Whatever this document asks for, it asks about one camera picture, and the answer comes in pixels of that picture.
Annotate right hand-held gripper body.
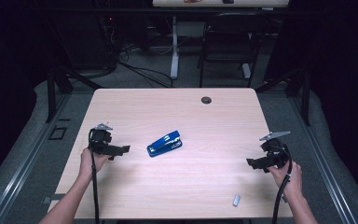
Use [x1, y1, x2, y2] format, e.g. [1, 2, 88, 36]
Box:
[259, 131, 292, 171]

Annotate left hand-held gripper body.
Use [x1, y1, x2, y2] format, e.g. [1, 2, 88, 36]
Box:
[88, 123, 119, 155]

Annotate blue stapler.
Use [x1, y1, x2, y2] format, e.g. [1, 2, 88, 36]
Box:
[146, 130, 184, 158]

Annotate person's left hand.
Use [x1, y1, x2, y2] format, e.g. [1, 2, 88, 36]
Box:
[78, 147, 113, 183]

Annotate person's right hand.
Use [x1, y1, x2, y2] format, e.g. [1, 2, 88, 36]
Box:
[267, 160, 304, 202]

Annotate black metal stand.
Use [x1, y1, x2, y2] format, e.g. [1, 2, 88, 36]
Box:
[45, 63, 104, 124]
[255, 65, 311, 127]

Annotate white desk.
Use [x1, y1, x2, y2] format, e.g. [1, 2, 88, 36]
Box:
[152, 0, 291, 80]

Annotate black chair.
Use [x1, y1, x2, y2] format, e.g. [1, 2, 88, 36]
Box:
[197, 12, 273, 89]

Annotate black rectangular floor frame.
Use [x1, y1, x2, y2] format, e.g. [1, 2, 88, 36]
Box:
[48, 125, 69, 141]

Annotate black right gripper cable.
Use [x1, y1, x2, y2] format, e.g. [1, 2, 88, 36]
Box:
[271, 144, 294, 224]

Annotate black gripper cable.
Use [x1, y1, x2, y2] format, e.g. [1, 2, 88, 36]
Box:
[271, 144, 294, 224]
[88, 128, 101, 224]

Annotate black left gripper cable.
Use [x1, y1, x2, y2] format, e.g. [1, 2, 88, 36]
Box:
[88, 128, 101, 224]

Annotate grey floor rail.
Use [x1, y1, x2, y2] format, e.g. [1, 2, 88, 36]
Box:
[0, 92, 73, 224]
[290, 92, 358, 224]

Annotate grey table bracket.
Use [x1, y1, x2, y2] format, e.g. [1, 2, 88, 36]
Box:
[40, 193, 67, 205]

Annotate bundle of floor cables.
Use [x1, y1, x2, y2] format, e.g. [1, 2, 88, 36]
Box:
[101, 15, 175, 89]

